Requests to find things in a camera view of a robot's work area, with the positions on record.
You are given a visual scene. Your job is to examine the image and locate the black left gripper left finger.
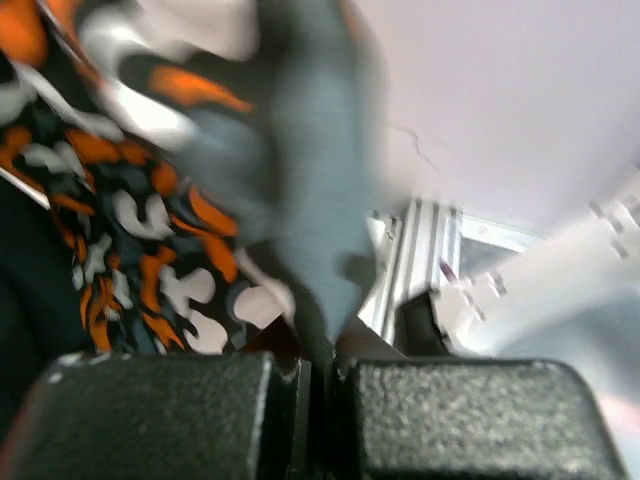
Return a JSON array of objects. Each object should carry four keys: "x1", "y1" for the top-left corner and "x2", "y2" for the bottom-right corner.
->
[{"x1": 1, "y1": 352, "x2": 310, "y2": 479}]

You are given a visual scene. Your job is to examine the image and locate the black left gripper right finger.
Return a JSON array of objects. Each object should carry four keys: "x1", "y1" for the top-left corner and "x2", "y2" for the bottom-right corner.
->
[{"x1": 324, "y1": 322, "x2": 631, "y2": 480}]

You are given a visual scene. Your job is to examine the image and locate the black shorts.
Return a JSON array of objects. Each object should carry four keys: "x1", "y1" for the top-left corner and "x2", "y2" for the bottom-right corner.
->
[{"x1": 1, "y1": 180, "x2": 94, "y2": 436}]

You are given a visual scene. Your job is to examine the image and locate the orange grey camouflage shorts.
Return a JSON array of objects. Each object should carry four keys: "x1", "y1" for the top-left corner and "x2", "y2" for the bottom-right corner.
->
[{"x1": 1, "y1": 1, "x2": 377, "y2": 357}]

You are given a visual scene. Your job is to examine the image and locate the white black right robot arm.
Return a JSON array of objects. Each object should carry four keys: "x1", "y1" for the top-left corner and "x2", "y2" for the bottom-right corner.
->
[{"x1": 394, "y1": 174, "x2": 639, "y2": 435}]

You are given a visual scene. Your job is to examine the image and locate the aluminium mounting rail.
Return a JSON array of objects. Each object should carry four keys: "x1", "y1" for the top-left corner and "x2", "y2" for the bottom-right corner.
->
[{"x1": 360, "y1": 198, "x2": 540, "y2": 355}]

